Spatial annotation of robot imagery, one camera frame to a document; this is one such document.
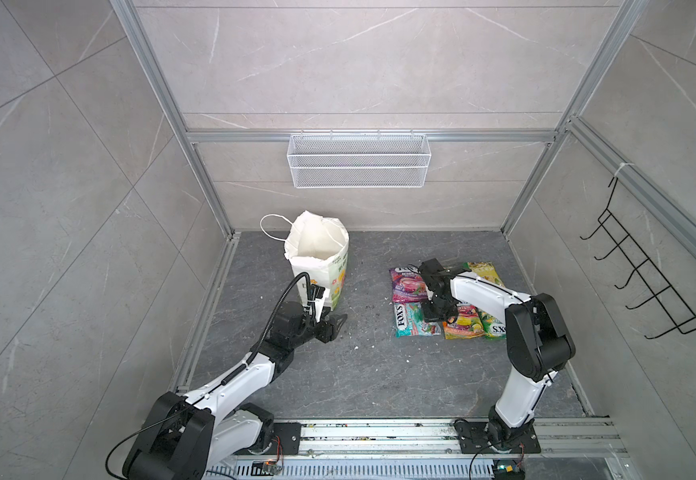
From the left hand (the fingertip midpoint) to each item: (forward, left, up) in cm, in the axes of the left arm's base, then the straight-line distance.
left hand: (337, 306), depth 83 cm
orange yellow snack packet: (-2, -40, -10) cm, 42 cm away
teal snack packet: (-1, -22, -9) cm, 24 cm away
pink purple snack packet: (+13, -24, -10) cm, 29 cm away
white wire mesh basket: (+47, -8, +17) cm, 51 cm away
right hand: (+2, -30, -11) cm, 32 cm away
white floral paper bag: (+27, +7, -4) cm, 28 cm away
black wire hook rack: (-11, -71, +19) cm, 74 cm away
